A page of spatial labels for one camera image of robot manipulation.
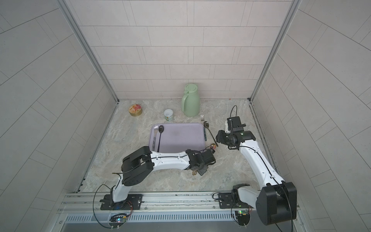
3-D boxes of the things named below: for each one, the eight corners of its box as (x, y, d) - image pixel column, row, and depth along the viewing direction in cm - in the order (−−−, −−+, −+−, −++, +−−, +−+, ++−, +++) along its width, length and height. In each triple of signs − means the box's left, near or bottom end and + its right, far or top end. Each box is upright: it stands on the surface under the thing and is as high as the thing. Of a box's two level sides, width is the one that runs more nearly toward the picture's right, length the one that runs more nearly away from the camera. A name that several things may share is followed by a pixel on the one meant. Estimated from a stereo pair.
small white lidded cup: (164, 121, 105) (163, 116, 101) (165, 113, 110) (164, 108, 105) (172, 121, 105) (171, 116, 101) (173, 113, 110) (172, 109, 105)
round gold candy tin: (128, 115, 108) (127, 112, 105) (131, 107, 114) (130, 104, 111) (140, 115, 109) (139, 112, 105) (143, 107, 114) (141, 104, 111)
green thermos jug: (183, 119, 107) (181, 97, 89) (184, 106, 115) (182, 83, 97) (198, 119, 107) (200, 97, 89) (198, 106, 115) (199, 83, 97)
